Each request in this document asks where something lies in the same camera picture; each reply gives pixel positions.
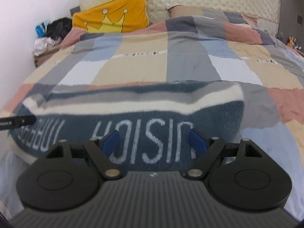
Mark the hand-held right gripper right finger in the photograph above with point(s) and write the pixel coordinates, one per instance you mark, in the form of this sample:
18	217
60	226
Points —
197	144

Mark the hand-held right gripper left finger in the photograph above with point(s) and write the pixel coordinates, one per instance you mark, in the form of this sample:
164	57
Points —
110	144

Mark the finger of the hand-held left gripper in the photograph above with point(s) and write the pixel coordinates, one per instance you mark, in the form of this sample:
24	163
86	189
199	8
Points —
21	121

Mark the white blue striped fleece blanket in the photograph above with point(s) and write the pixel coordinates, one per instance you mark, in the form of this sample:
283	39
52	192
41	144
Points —
142	114

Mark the white crumpled clothes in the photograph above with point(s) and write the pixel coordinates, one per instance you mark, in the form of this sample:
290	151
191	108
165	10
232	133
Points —
44	46

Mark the cardboard box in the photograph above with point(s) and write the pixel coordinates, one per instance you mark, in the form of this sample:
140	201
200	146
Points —
45	57

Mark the patchwork quilt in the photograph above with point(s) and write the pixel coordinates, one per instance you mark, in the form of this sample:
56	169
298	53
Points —
142	64

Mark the blue plastic packet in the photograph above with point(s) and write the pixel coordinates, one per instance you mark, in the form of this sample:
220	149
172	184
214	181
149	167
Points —
40	30

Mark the yellow crown pillow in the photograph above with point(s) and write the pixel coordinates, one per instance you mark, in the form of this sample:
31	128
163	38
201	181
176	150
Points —
114	9

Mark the colourful packets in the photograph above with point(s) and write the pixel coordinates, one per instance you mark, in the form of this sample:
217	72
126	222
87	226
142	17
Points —
292	42

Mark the grey wall socket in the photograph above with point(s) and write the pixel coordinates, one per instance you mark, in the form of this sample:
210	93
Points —
74	10

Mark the dark wall socket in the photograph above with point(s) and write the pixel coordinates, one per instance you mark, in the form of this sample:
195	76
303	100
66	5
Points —
299	19

